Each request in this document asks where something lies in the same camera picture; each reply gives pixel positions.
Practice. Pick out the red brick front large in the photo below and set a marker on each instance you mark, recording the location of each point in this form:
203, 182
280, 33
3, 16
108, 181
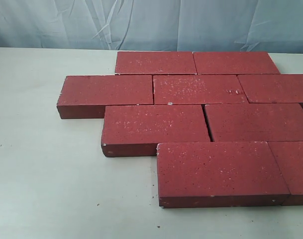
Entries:
218, 174

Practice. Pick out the red brick with white chip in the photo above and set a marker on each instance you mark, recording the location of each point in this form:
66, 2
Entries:
197, 90

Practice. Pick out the light blue backdrop cloth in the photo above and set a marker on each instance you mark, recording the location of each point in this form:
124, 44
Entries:
162, 25

